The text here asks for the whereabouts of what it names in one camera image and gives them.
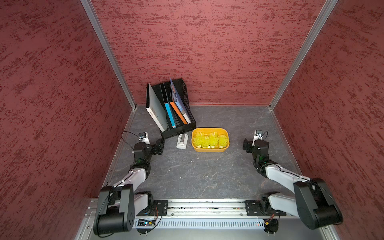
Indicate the left aluminium corner post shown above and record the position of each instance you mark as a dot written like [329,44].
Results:
[92,16]

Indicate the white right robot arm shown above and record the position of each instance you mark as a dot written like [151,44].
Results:
[312,201]

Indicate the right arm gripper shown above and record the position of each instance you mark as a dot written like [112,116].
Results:
[249,144]

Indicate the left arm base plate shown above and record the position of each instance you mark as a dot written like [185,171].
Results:
[157,209]

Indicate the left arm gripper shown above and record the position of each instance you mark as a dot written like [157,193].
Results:
[156,151]

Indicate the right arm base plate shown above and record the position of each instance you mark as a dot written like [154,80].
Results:
[261,208]

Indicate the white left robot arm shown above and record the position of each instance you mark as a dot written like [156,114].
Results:
[119,204]

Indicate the green shuttlecock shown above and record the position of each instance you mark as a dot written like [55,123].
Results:
[197,141]
[214,140]
[223,141]
[206,142]

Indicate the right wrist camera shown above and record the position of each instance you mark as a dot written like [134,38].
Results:
[258,135]

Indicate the orange blue book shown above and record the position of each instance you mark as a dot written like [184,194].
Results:
[178,105]

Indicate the aluminium corner post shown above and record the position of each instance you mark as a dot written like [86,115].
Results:
[320,21]
[92,16]

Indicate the white grey book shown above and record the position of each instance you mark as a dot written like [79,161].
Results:
[155,109]

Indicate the black mesh file organizer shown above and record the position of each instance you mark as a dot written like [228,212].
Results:
[163,92]

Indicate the teal book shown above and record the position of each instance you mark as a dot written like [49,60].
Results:
[170,114]

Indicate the right aluminium corner post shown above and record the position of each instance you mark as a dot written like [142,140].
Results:
[320,21]

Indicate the yellow plastic storage box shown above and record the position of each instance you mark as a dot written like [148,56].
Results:
[207,131]

